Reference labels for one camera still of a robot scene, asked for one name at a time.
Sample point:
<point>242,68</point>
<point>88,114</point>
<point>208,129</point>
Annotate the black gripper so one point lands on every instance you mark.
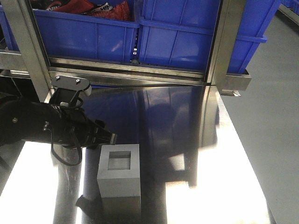
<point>77,130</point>

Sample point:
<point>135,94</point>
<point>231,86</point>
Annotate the gray square hollow base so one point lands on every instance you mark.
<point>119,171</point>

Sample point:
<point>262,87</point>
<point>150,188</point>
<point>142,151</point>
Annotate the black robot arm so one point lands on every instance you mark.
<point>22,119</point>

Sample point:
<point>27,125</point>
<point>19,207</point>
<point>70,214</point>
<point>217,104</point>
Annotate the blue bin with red items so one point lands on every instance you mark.
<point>83,36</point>

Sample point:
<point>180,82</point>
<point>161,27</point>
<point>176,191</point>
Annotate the blue plastic bin right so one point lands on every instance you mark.
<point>179,33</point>

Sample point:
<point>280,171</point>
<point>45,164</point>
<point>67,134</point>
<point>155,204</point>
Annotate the red packaged items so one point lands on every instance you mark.
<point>85,7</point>

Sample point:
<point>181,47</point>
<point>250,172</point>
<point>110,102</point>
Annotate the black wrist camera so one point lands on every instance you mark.
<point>67,90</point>

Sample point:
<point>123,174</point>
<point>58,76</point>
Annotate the stainless steel rack frame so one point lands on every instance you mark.
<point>31,60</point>

